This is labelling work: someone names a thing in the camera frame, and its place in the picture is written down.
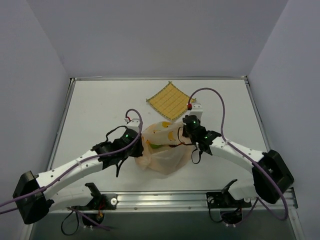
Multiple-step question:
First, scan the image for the translucent banana print plastic bag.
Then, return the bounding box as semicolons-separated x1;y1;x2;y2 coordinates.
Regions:
134;121;195;175

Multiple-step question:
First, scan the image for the green fake guava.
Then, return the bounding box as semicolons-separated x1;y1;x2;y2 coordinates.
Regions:
149;143;163;149

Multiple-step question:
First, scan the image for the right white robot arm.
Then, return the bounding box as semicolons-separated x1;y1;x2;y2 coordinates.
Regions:
182;115;294;204

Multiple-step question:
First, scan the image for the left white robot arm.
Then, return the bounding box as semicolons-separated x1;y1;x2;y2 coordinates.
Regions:
12;127;143;225

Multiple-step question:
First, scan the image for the yellow woven bamboo mat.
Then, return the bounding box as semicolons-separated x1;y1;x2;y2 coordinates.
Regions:
146;81;190;122

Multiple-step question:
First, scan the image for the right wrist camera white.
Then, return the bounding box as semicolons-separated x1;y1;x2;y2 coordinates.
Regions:
187;102;203;120

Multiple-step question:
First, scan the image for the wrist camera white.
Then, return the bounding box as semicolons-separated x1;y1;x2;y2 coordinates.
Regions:
187;102;203;120
125;118;141;133

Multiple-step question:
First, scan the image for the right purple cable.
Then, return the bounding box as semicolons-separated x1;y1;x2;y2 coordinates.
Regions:
187;87;289;221

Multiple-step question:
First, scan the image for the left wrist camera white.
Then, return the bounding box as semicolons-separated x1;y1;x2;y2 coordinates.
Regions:
125;118;141;133

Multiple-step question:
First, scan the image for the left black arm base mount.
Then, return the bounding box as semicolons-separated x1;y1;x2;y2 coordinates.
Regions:
70;182;118;228

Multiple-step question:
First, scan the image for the aluminium front rail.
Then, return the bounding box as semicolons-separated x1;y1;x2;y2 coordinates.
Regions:
109;189;298;211

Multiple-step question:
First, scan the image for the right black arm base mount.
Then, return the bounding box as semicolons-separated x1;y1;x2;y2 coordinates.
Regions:
206;179;252;227

